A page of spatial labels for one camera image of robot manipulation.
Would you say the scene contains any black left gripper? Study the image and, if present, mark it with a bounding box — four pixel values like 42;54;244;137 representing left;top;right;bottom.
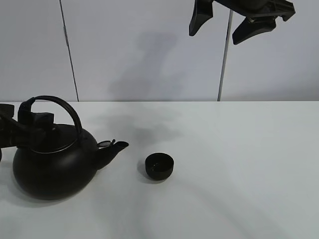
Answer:
0;103;54;149

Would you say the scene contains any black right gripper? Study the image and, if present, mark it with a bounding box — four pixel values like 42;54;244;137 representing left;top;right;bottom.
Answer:
188;0;296;45

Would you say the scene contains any black round teapot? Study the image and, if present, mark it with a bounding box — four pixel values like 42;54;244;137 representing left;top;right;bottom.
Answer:
13;96;129;200

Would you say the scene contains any small black teacup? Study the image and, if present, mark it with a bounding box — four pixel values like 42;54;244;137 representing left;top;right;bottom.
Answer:
145;152;174;181

